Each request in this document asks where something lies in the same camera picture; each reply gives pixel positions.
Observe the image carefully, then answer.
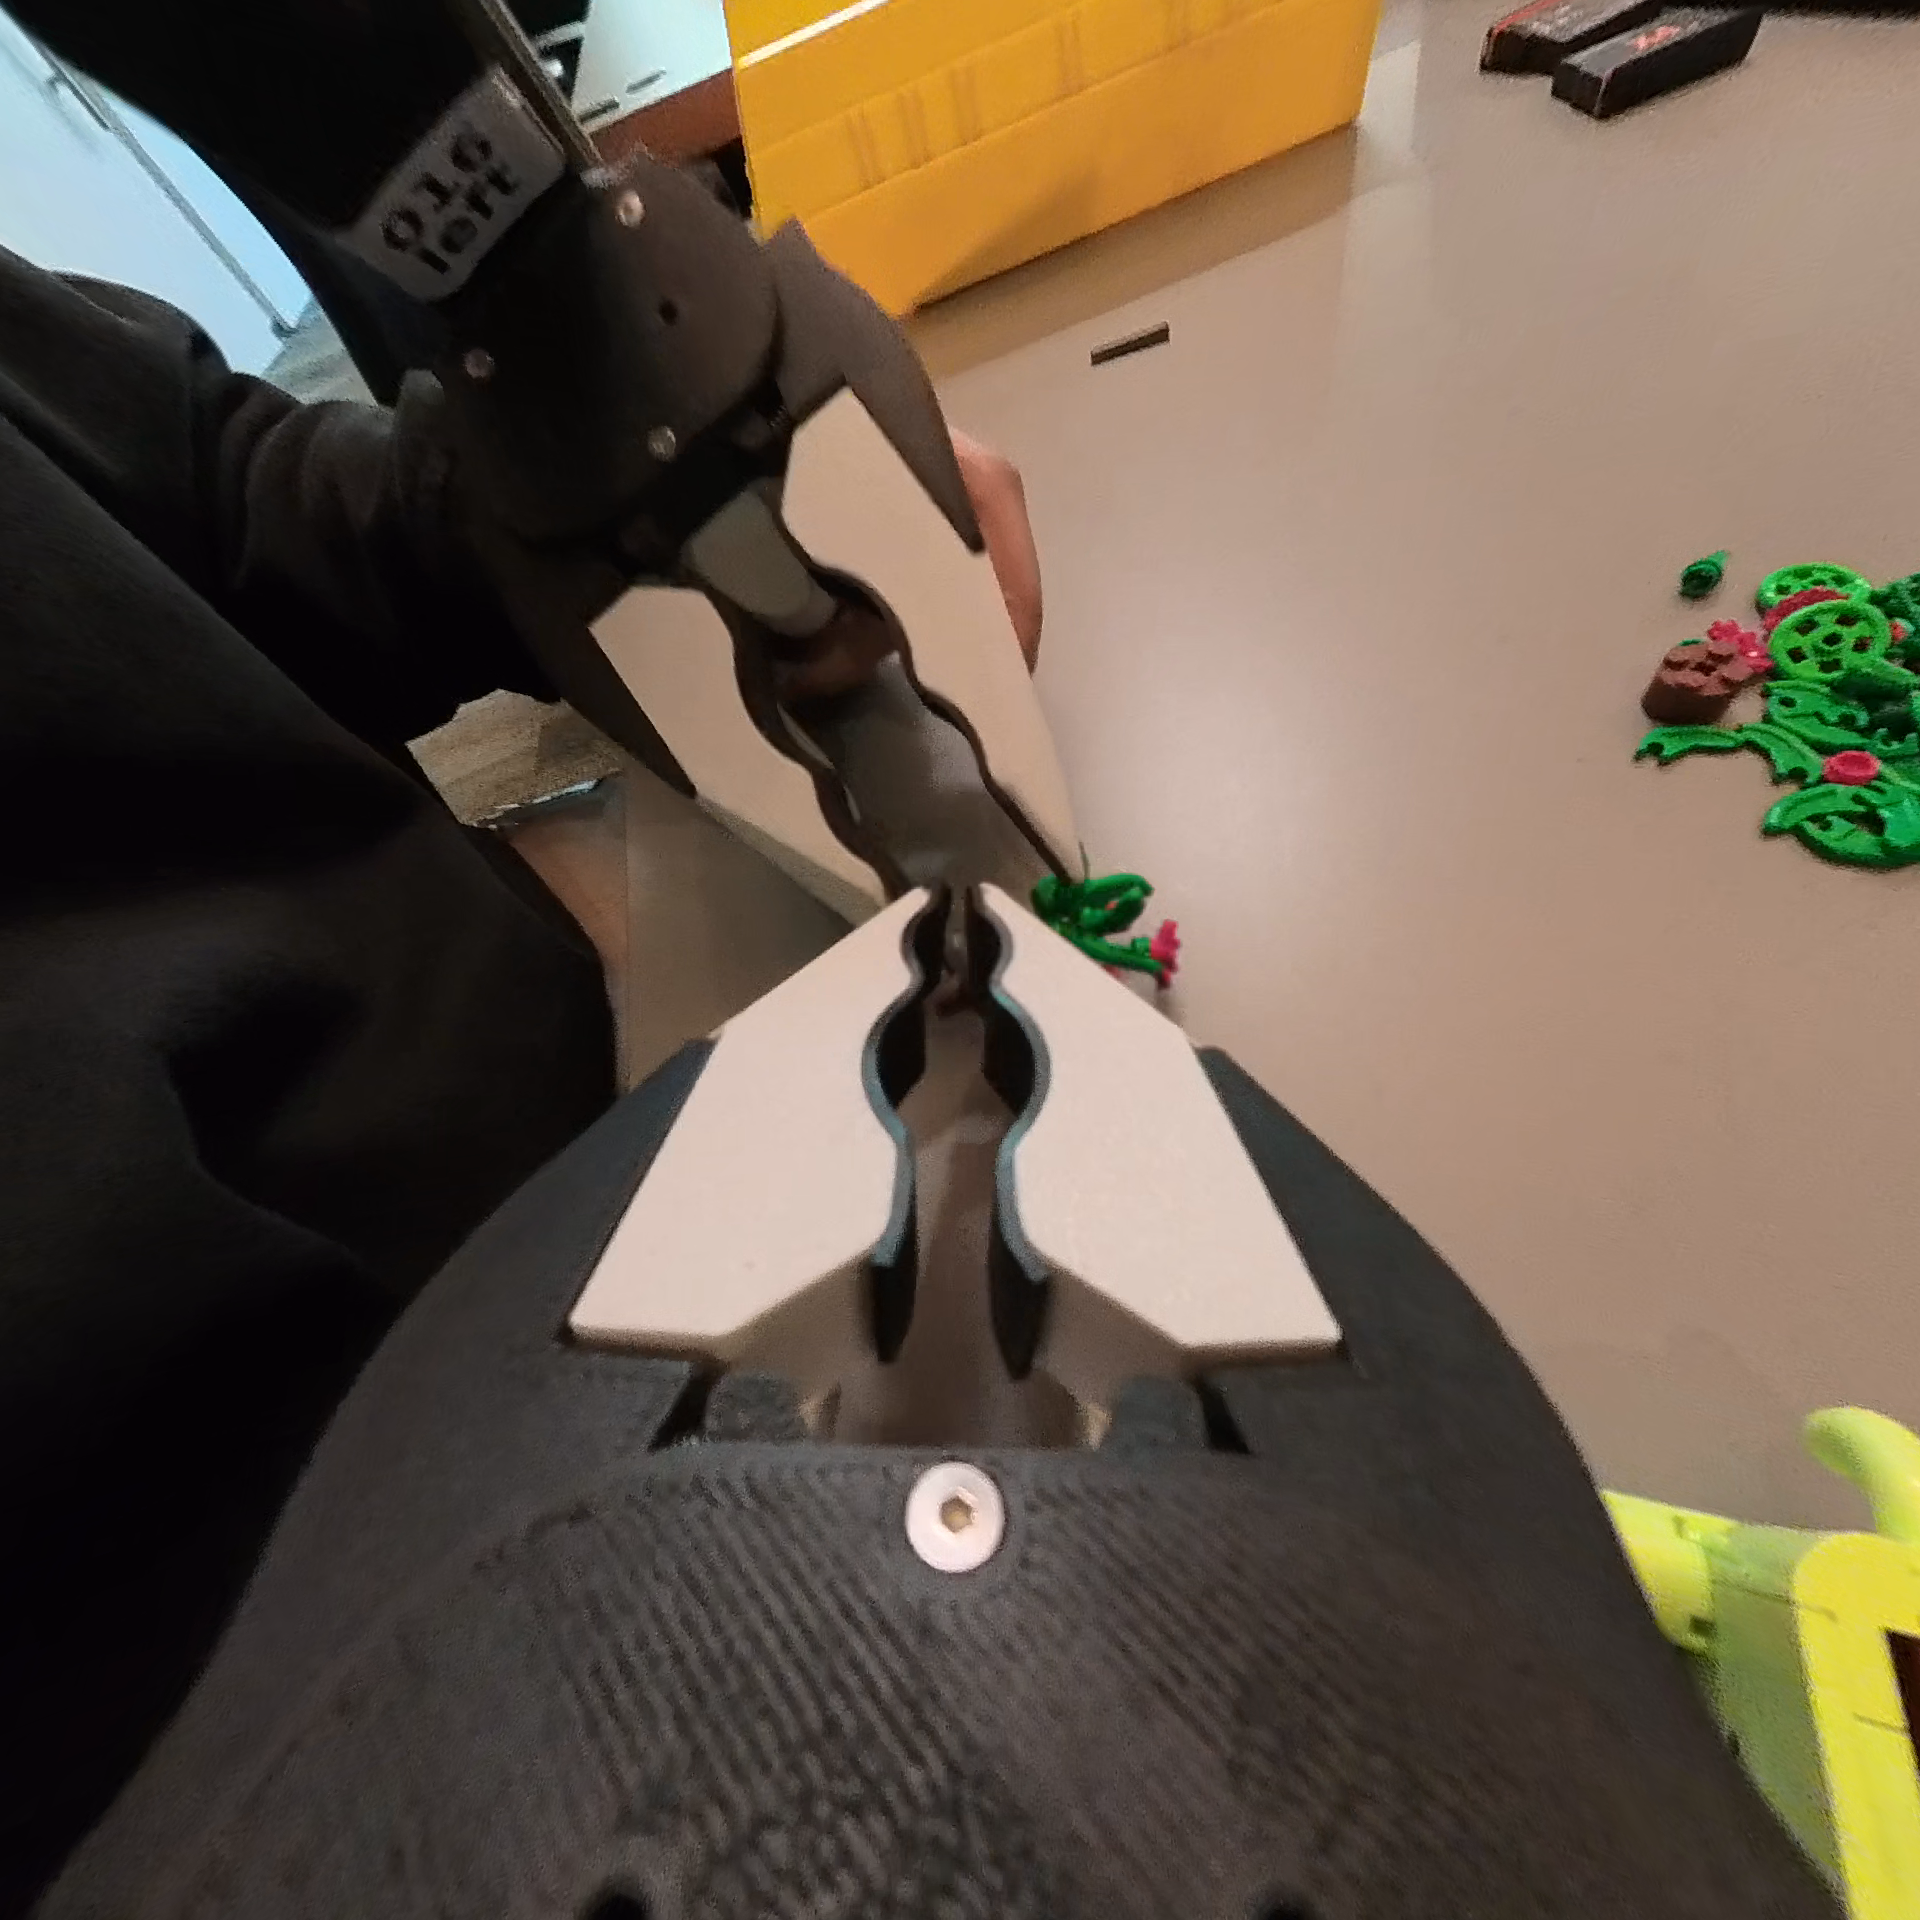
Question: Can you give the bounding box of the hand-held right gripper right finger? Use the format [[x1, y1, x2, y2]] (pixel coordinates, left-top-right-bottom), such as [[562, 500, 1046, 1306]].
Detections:
[[972, 885, 1342, 1379]]

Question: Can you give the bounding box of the green leafy toy plant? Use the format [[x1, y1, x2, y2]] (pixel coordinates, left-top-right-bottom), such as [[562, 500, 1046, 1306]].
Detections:
[[1030, 870, 1186, 990]]

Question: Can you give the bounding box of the pile of small toy pieces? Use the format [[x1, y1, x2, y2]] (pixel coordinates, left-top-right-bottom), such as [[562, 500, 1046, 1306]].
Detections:
[[1634, 558, 1920, 874]]

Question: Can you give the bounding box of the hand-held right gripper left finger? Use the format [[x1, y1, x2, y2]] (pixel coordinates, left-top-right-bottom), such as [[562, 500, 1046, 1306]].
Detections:
[[566, 885, 952, 1370]]

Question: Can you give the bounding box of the person's left hand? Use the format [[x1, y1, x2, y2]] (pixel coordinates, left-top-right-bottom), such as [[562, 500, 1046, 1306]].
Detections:
[[950, 427, 1046, 671]]

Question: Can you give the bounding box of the brown round toy brick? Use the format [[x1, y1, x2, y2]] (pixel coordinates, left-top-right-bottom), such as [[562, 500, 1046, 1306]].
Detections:
[[1642, 638, 1742, 722]]

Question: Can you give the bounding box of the small black battery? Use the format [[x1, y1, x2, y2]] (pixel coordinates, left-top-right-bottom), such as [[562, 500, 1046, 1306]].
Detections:
[[1476, 0, 1652, 72], [1550, 0, 1770, 119]]

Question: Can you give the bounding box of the person's left forearm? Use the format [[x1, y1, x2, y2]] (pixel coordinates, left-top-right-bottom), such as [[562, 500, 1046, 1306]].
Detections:
[[0, 247, 602, 736]]

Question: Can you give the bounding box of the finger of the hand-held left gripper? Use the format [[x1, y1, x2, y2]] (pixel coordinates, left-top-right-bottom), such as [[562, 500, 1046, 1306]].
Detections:
[[776, 376, 1086, 890], [590, 584, 904, 923]]

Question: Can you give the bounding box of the lime toy brick pot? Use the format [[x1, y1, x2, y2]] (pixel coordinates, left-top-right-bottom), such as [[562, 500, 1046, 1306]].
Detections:
[[1598, 1407, 1920, 1920]]

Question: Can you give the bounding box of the yellow plastic bin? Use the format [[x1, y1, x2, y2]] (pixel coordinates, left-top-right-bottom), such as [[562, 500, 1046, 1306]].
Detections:
[[725, 0, 1384, 318]]

